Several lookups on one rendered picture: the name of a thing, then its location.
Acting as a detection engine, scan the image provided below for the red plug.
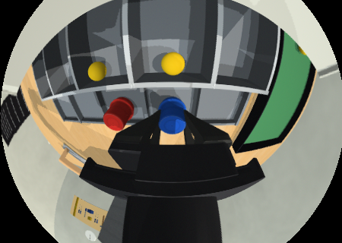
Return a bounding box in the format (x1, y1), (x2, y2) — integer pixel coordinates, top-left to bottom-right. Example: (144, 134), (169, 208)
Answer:
(103, 97), (135, 131)

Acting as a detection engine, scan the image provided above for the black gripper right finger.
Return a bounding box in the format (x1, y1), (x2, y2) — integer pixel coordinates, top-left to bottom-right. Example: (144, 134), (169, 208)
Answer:
(183, 109), (233, 148)

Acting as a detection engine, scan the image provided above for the green tray with black rim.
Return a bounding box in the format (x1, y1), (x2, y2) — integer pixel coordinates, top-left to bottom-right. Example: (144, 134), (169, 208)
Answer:
(232, 28), (316, 153)

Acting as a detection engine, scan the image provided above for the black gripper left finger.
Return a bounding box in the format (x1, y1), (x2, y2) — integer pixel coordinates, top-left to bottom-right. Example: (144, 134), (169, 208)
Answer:
(113, 109), (161, 144)

